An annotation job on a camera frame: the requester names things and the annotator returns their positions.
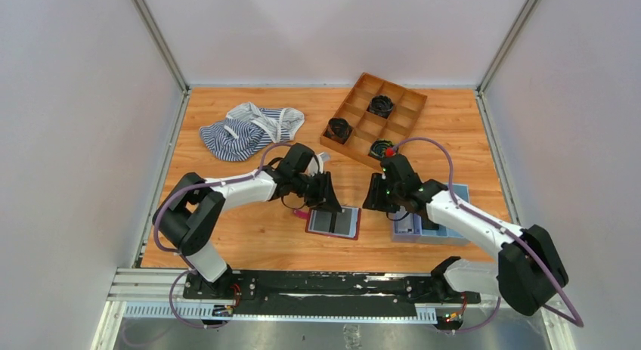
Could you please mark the blue plastic organizer box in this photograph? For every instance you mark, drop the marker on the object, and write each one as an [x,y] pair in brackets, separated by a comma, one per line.
[445,236]

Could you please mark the striped blue white cloth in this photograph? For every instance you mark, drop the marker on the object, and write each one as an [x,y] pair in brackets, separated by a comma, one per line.
[248,128]

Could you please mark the black yellow rolled belt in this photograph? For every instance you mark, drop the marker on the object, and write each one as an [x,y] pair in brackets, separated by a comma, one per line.
[380,149]

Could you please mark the black rolled belt left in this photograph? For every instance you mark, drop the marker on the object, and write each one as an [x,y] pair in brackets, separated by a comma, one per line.
[338,130]

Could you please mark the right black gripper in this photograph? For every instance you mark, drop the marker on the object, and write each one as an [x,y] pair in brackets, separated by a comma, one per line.
[382,192]

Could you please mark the black rolled belt top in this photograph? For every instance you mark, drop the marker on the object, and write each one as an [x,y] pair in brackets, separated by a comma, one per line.
[381,105]

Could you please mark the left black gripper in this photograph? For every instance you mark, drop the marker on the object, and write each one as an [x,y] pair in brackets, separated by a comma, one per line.
[320,190]

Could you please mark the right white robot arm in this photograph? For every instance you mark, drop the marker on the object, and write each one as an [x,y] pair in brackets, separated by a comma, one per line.
[527,272]

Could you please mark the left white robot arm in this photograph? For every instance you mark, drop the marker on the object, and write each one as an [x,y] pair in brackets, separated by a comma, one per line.
[184,222]

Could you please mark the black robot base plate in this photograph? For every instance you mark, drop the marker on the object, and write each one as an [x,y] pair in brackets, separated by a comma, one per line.
[326,294]

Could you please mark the silver item in organizer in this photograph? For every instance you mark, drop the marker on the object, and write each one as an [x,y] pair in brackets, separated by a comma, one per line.
[404,224]

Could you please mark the red leather card holder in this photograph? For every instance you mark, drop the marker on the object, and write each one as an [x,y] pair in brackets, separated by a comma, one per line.
[305,214]

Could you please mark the dark VIP credit card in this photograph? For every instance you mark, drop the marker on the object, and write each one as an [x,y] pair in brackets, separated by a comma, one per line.
[428,225]

